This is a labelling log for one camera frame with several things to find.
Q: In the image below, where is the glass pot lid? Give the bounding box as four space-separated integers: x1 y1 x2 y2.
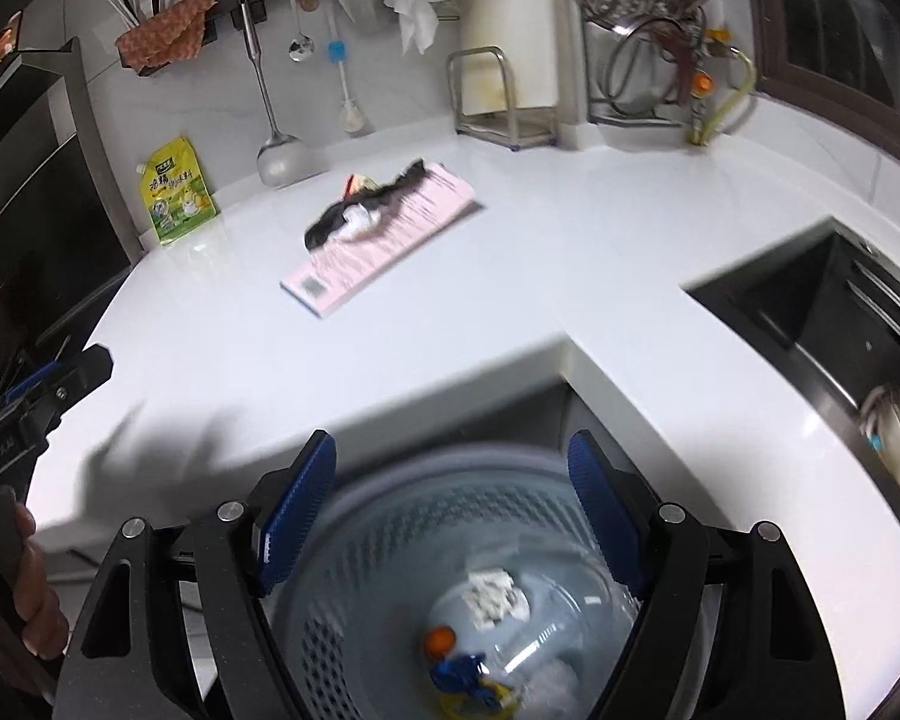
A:
606 19 695 117

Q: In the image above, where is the white hanging cloth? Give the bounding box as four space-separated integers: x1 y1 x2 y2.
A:
384 0 445 57

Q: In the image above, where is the yellow seasoning pouch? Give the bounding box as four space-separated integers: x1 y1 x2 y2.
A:
133 136 218 246

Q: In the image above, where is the blue white bottle brush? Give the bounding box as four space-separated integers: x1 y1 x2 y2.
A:
324 0 368 137

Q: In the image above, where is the steel spatula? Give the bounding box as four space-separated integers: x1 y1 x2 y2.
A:
236 0 305 188

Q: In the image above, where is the yellow green hose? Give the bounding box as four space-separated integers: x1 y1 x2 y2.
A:
688 45 758 147

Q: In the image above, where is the orange dish cloth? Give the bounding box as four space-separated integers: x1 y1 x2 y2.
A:
115 0 218 70

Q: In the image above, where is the dark kitchen sink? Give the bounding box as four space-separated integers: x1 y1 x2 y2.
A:
682 217 900 563

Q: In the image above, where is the pink paper box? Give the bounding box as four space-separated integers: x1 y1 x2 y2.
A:
280 161 487 318

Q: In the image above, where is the person's left hand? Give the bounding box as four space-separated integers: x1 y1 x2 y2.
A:
11 502 72 657

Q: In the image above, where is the steel spoon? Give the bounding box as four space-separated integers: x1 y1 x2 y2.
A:
281 0 316 63

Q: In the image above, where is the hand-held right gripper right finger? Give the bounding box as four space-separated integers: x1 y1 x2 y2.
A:
566 429 848 720

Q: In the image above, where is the printed paper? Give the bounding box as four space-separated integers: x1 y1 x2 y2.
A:
461 568 530 625

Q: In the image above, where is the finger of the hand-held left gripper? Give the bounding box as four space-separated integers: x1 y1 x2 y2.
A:
0 364 59 406
34 343 115 432

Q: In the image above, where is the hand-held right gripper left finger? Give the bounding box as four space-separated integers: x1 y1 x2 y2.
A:
51 429 338 720

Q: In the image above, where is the white cutting board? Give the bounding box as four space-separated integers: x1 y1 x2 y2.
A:
457 0 578 147

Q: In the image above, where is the black wire lid rack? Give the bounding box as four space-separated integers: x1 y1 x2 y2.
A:
581 7 721 128

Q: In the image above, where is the window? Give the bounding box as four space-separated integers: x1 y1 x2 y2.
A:
750 0 900 166

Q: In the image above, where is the steel cutting board rack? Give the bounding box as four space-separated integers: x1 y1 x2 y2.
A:
447 46 560 152

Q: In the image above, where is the white perforated bin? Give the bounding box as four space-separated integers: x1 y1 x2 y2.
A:
266 446 725 720

